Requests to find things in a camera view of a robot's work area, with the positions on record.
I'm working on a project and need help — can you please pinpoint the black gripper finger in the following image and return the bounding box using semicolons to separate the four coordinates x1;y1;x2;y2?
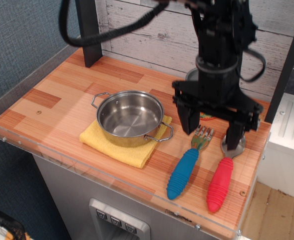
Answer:
226;120;247;151
177;105;200;135

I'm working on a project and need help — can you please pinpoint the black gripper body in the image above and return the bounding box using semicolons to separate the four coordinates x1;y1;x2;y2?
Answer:
172;56;263;131

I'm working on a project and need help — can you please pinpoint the red handled metal spoon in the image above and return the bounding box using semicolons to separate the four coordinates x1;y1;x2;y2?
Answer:
206;136;246;213

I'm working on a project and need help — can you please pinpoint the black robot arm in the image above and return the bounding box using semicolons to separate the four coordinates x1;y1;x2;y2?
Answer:
172;0;265;150

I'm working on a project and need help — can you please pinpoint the stainless steel pot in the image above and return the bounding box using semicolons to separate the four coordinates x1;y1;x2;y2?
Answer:
91;90;174;148

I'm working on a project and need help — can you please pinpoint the yellow cloth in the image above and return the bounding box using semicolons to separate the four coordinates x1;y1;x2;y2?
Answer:
79;120;158;169

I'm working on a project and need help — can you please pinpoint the green orange patterned can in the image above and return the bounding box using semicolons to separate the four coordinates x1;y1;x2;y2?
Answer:
185;68;216;121

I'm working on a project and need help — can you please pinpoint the white cabinet on right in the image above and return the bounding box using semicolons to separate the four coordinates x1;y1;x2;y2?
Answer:
258;93;294;197

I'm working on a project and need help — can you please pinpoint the silver dispenser button panel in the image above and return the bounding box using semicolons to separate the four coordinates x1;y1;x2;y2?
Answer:
89;198;151;240

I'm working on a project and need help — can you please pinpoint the grey toy fridge cabinet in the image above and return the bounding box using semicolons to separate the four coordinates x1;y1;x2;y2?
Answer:
34;155;214;240

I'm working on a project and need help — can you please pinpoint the orange object bottom left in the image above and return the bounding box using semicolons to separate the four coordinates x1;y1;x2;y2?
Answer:
4;231;30;240

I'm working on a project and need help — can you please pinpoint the blue handled metal fork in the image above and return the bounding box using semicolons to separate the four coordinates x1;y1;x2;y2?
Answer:
166;125;214;200

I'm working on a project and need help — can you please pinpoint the clear acrylic guard rail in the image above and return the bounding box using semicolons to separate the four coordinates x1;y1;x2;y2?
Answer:
0;34;271;240

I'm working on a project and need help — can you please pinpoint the dark right vertical post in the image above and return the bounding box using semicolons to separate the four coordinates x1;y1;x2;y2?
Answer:
265;38;294;124

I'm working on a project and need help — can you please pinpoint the dark vertical post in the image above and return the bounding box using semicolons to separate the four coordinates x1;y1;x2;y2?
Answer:
265;38;294;124
75;0;102;68

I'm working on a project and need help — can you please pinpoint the dark left vertical post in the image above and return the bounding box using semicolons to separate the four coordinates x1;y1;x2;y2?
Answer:
75;0;102;68

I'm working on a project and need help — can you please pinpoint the black braided cable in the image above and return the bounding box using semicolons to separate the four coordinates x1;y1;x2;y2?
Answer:
58;0;170;48

